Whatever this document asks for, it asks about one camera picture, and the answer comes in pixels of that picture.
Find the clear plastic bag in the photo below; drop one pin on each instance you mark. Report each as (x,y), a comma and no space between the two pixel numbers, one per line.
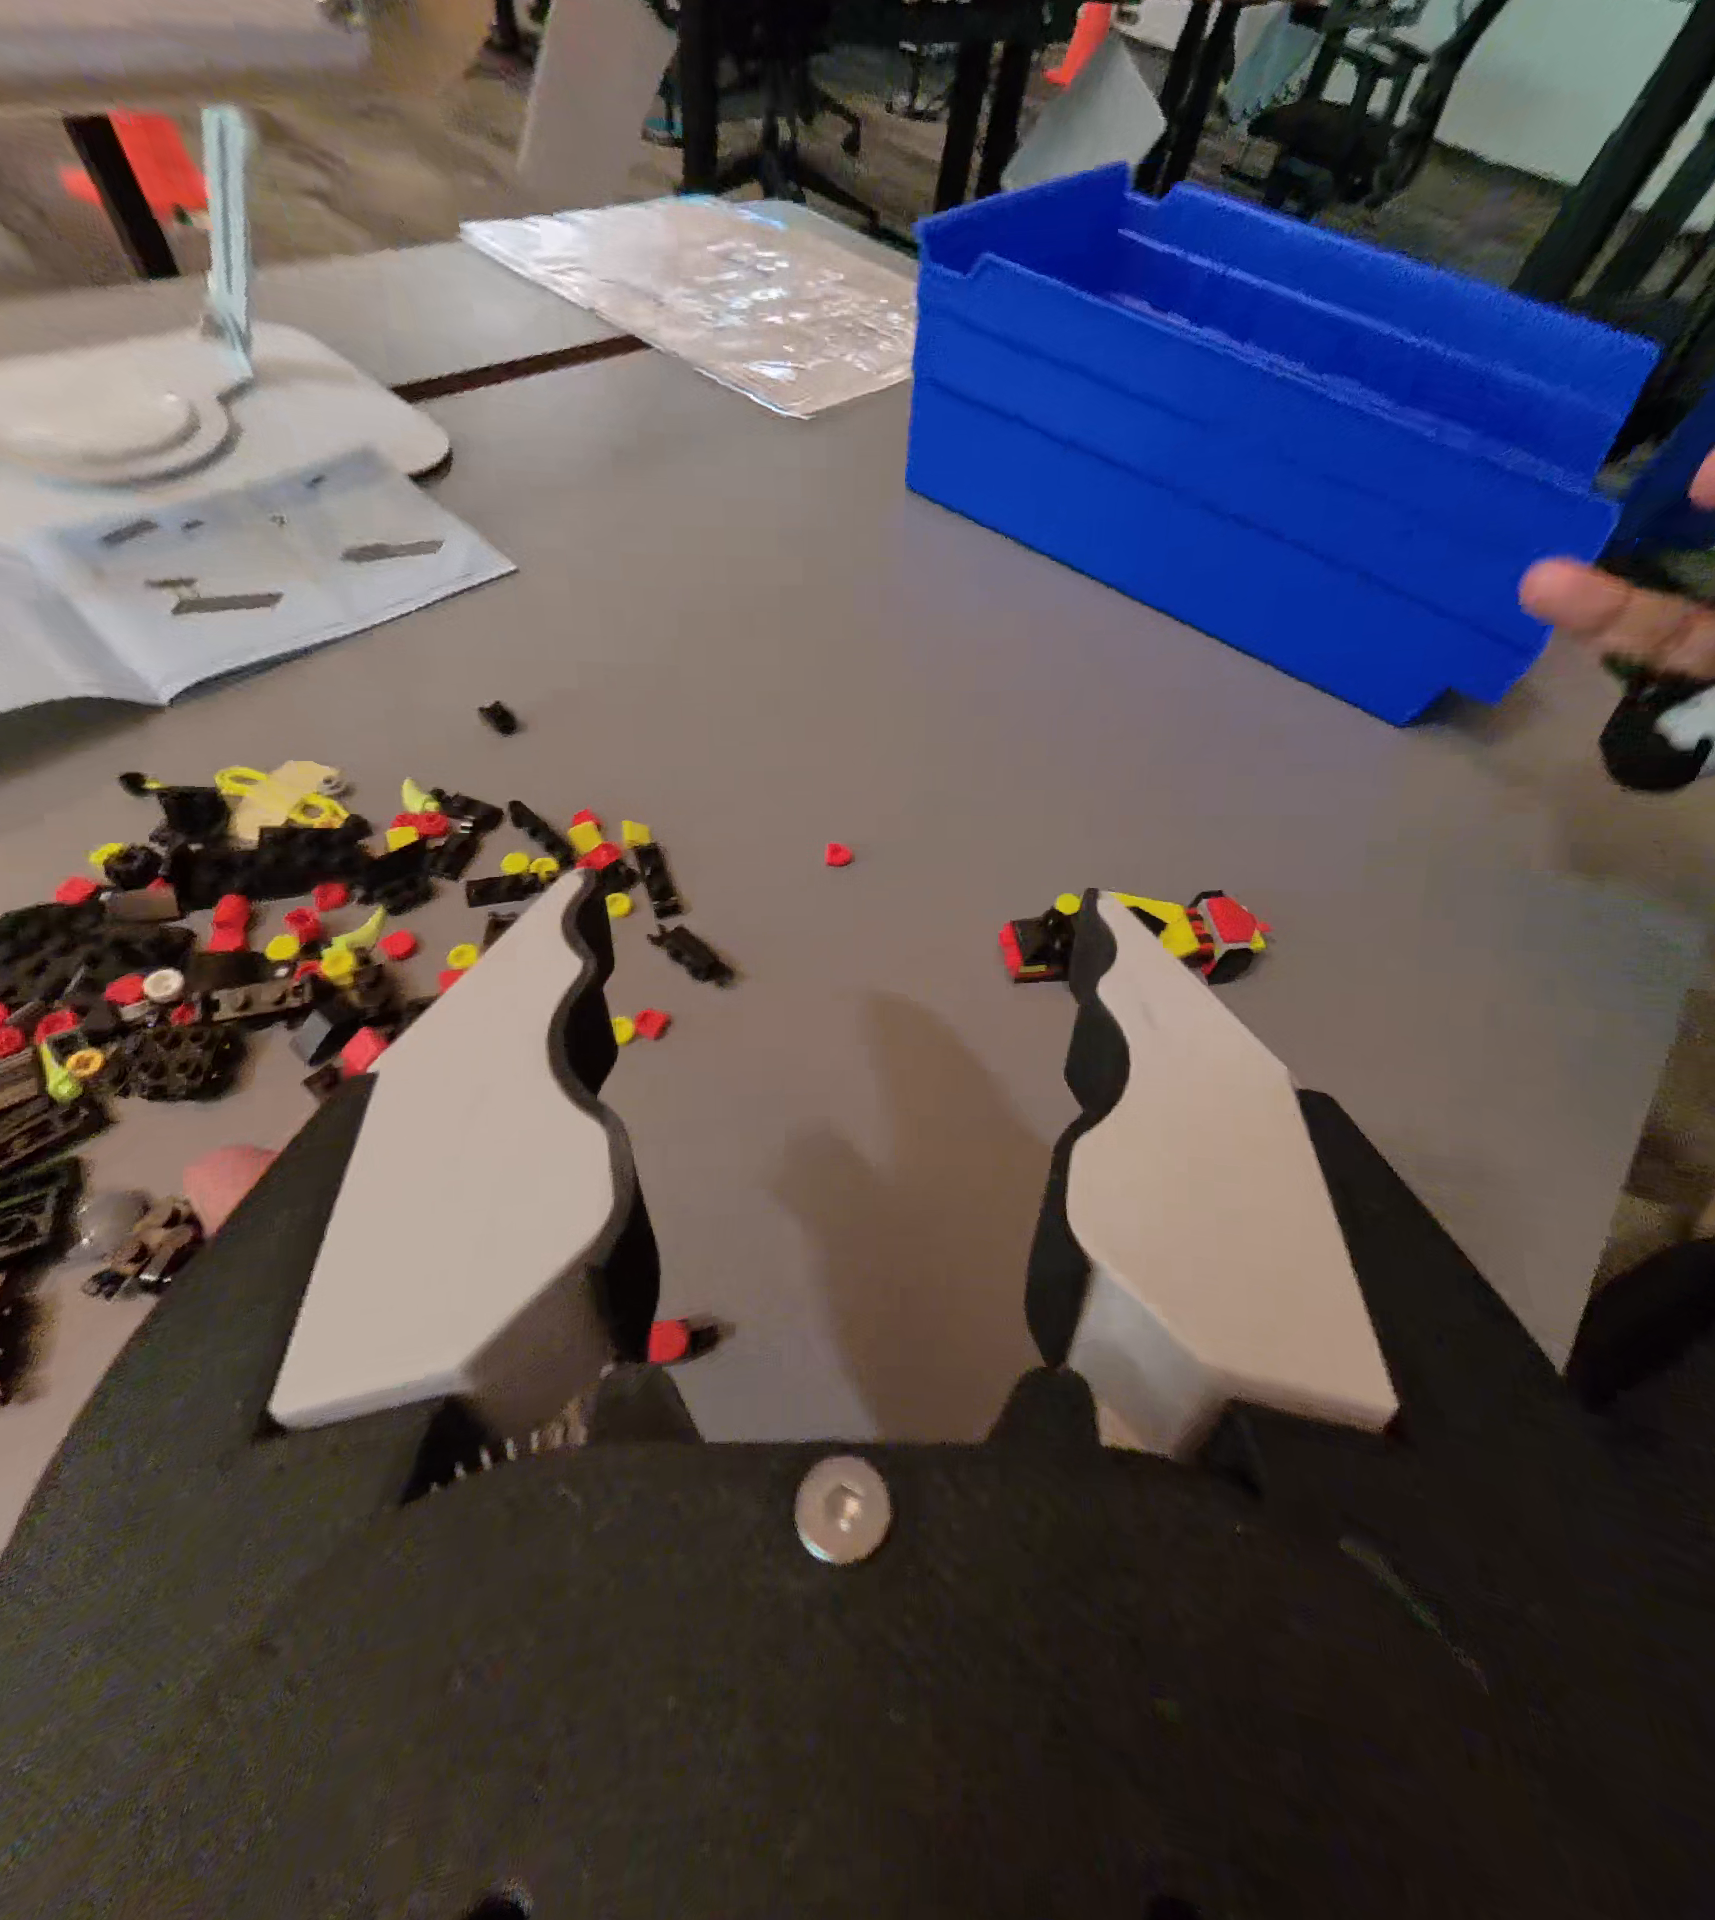
(707,300)

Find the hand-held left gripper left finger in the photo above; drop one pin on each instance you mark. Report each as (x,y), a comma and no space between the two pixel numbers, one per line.
(451,1200)

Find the person's right hand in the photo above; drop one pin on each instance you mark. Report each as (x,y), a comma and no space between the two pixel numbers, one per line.
(1621,623)

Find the lego instruction booklet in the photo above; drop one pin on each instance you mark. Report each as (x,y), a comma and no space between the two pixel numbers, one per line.
(272,570)

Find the black office chair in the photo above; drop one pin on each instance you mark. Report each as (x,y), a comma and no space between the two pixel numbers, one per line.
(1321,151)

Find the black frame table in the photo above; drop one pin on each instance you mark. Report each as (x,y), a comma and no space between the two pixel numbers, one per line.
(961,120)

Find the yellow red lego car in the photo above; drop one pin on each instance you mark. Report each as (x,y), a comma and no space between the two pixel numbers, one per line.
(1217,931)

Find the red black rounded lego piece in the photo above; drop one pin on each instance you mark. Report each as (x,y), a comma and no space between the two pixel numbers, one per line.
(665,1341)

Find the person's left hand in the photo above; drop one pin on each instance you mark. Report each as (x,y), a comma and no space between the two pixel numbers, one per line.
(226,1182)

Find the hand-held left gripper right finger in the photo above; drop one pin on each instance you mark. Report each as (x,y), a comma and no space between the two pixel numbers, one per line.
(1217,1200)

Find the small black lego piece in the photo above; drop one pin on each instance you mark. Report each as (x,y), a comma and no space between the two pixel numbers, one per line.
(497,717)

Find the pile of lego pieces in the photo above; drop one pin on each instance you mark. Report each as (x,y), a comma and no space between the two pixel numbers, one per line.
(272,871)

